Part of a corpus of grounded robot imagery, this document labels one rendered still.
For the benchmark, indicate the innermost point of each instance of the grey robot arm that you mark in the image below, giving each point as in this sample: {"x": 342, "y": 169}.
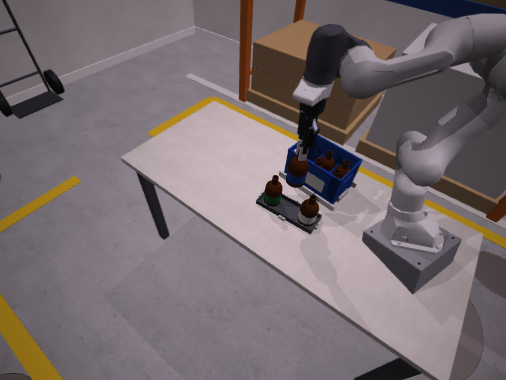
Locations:
{"x": 334, "y": 53}

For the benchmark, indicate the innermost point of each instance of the brown bottle with blue label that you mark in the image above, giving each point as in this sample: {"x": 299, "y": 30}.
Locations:
{"x": 297, "y": 172}

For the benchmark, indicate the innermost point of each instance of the brown bottle with green label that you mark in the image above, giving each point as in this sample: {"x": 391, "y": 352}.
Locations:
{"x": 273, "y": 192}

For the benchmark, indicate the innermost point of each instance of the blue crate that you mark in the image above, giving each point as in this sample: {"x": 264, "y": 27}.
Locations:
{"x": 319, "y": 180}

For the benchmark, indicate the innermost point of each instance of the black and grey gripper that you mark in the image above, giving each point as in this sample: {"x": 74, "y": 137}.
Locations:
{"x": 307, "y": 134}

